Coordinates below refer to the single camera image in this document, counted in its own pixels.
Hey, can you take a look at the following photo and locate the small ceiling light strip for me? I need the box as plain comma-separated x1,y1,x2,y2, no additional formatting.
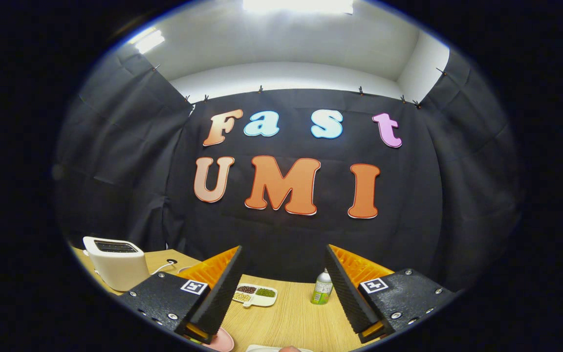
134,29,166,55

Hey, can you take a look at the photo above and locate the white square dish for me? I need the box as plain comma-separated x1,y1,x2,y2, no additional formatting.
246,345,314,352

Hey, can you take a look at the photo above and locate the green label metal bottle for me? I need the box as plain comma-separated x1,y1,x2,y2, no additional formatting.
311,268,333,305

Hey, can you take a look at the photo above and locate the black backdrop cloth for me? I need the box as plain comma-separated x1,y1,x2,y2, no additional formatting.
52,46,524,294

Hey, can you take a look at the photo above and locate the white toaster cable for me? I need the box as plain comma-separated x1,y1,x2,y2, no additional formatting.
151,259,178,275

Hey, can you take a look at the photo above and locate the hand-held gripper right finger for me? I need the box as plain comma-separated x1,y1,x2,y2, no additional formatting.
325,244,456,344

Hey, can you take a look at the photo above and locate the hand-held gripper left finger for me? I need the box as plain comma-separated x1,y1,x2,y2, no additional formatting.
118,245,244,344

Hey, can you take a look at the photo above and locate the large ceiling light panel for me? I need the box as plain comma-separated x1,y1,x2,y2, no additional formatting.
242,0,354,15

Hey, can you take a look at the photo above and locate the white divided dish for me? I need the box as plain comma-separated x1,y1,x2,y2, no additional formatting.
233,284,278,308

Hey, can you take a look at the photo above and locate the white toaster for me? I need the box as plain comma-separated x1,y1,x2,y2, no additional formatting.
83,237,150,292

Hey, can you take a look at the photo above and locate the pink plate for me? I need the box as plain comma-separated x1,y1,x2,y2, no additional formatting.
198,328,235,352

